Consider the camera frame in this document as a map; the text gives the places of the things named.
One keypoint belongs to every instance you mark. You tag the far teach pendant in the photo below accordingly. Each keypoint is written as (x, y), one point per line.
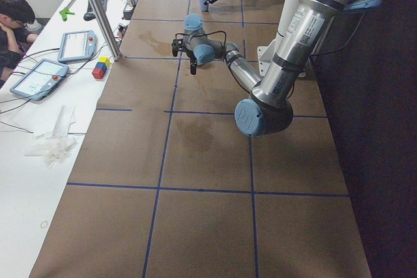
(77, 46)

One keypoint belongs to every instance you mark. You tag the seated person in black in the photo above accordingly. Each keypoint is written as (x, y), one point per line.
(15, 38)

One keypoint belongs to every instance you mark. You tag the near teach pendant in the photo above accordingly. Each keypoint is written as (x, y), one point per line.
(41, 80)

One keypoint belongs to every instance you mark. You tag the red block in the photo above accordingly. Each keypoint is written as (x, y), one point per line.
(98, 73)

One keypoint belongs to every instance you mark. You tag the blue block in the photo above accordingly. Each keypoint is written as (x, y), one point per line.
(102, 66)

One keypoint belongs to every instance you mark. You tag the yellow block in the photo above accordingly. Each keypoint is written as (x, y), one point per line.
(104, 60)

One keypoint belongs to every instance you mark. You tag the aluminium frame post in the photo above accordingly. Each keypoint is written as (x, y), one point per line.
(106, 29)

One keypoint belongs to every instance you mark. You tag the black computer mouse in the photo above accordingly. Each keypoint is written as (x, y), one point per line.
(88, 16)

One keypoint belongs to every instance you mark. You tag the teach pendant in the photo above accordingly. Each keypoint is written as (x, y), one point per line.
(77, 46)
(41, 80)

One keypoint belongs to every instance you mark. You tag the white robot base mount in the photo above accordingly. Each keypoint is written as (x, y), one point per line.
(266, 53)

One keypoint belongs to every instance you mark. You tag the green plastic tool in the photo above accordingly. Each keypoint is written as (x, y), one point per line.
(65, 12)

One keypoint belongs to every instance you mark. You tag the crumpled white tissues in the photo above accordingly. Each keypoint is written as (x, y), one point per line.
(57, 145)

